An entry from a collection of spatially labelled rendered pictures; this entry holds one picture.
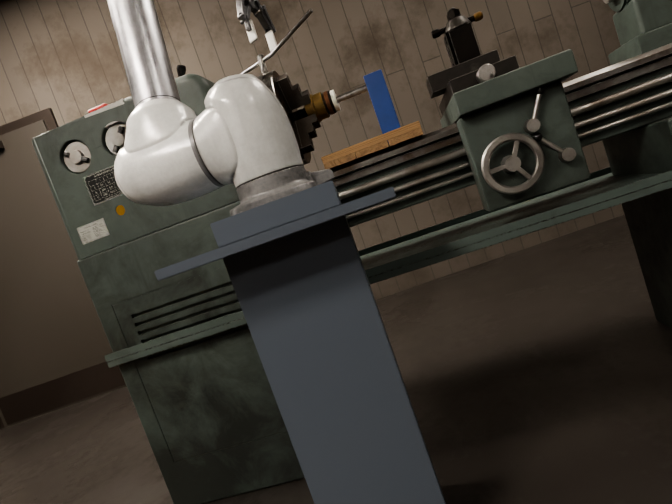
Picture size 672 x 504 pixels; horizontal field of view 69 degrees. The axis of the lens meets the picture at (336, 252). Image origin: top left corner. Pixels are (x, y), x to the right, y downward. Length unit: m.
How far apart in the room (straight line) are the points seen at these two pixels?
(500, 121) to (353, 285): 0.66
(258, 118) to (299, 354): 0.47
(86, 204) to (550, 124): 1.34
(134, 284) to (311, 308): 0.79
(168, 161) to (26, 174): 3.33
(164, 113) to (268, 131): 0.23
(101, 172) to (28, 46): 2.96
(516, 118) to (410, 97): 2.44
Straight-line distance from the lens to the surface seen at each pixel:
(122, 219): 1.60
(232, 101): 1.02
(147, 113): 1.12
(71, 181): 1.69
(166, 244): 1.54
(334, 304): 0.95
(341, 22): 3.92
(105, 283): 1.67
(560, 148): 1.39
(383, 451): 1.05
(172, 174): 1.07
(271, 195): 0.98
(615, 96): 1.57
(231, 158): 1.01
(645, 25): 1.73
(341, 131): 3.72
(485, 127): 1.38
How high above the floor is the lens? 0.74
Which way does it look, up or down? 5 degrees down
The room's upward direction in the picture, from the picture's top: 20 degrees counter-clockwise
